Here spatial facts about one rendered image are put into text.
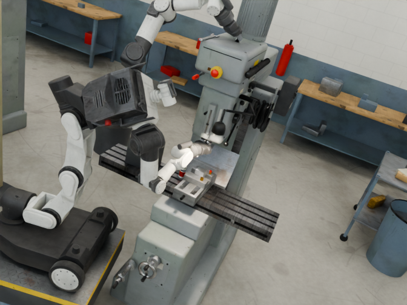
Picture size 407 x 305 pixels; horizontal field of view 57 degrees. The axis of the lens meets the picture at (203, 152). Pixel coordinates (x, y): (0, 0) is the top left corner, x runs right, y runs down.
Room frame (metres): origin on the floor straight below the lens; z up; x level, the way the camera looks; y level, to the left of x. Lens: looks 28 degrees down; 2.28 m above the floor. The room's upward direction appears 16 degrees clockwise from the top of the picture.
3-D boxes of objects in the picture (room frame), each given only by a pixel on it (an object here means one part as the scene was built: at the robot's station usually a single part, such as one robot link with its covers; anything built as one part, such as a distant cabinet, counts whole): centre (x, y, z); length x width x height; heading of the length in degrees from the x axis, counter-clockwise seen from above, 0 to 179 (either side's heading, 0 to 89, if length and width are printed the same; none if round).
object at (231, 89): (2.12, -0.02, 1.68); 0.34 x 0.24 x 0.10; 166
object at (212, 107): (1.97, 0.02, 1.45); 0.04 x 0.04 x 0.21; 76
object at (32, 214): (1.74, 0.82, 0.68); 0.21 x 0.20 x 0.13; 88
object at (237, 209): (2.09, 0.04, 0.88); 1.24 x 0.23 x 0.08; 76
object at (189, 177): (2.02, 0.00, 1.01); 0.15 x 0.06 x 0.04; 73
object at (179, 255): (2.06, 0.00, 0.42); 0.81 x 0.32 x 0.60; 166
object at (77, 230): (1.74, 0.79, 0.59); 0.64 x 0.52 x 0.33; 88
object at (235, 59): (2.10, -0.01, 1.81); 0.47 x 0.26 x 0.16; 166
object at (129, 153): (2.18, 0.38, 1.02); 0.22 x 0.12 x 0.20; 86
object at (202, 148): (2.00, 0.04, 1.23); 0.13 x 0.12 x 0.10; 58
